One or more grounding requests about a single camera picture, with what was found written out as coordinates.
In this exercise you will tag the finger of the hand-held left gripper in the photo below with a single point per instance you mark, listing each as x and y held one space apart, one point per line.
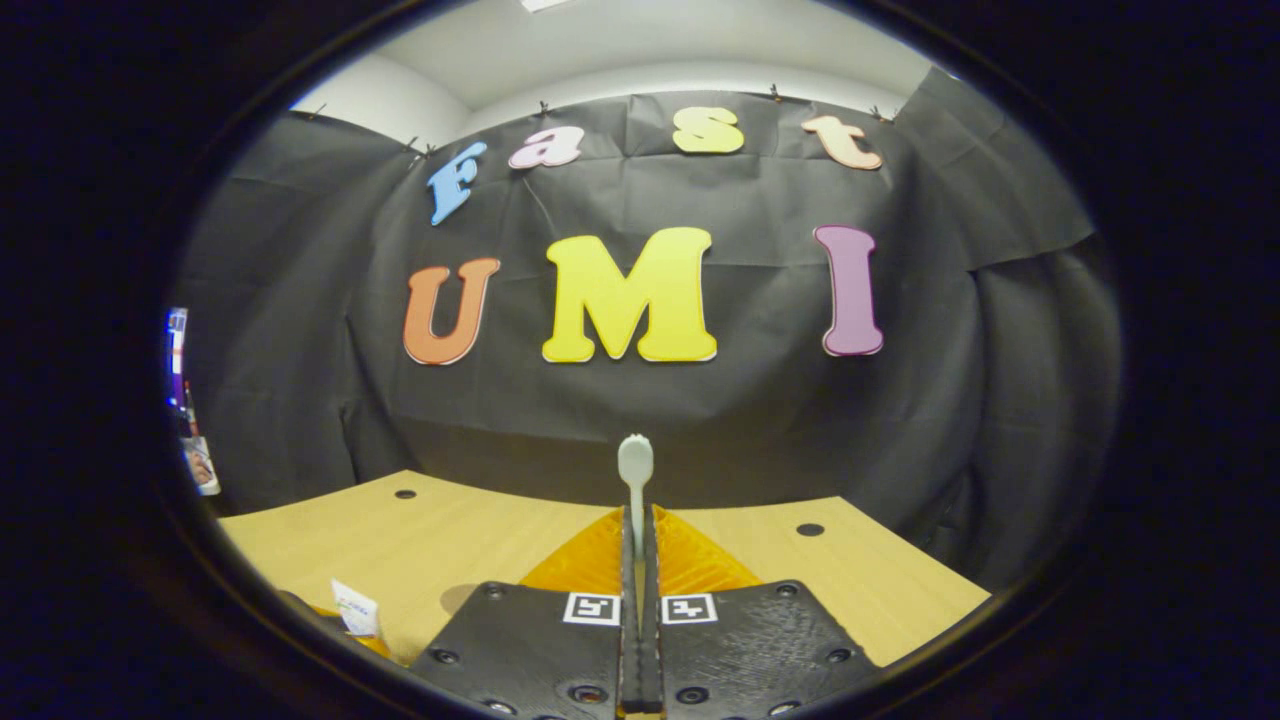
372 645

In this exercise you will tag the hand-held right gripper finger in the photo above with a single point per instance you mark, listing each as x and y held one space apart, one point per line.
652 660
629 660

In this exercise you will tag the white toothpaste tube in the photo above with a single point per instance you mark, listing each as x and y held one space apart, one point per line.
355 608

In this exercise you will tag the round brown coaster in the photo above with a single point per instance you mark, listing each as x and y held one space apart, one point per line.
460 597

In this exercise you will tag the pale green toothbrush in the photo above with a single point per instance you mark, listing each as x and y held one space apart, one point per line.
635 460

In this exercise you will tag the wooden desktop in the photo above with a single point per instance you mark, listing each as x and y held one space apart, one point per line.
480 540

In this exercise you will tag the black backdrop cloth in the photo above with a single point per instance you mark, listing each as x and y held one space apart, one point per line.
700 420

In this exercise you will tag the blue lit screen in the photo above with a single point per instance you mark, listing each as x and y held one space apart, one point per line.
177 350

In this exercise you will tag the white ceiling light panel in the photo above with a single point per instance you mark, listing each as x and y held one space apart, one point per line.
545 4

